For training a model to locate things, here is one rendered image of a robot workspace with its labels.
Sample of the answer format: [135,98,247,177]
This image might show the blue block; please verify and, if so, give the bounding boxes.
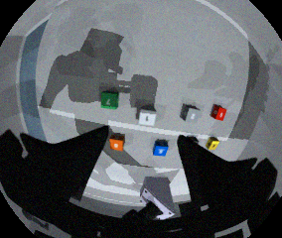
[153,142,169,156]

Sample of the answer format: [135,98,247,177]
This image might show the green block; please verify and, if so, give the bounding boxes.
[101,91,120,110]

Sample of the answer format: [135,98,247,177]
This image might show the yellow block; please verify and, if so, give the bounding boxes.
[206,138,219,150]

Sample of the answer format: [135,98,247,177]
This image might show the red block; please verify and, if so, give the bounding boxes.
[211,106,227,120]

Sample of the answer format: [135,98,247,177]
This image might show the orange block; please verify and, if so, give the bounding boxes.
[110,135,125,151]

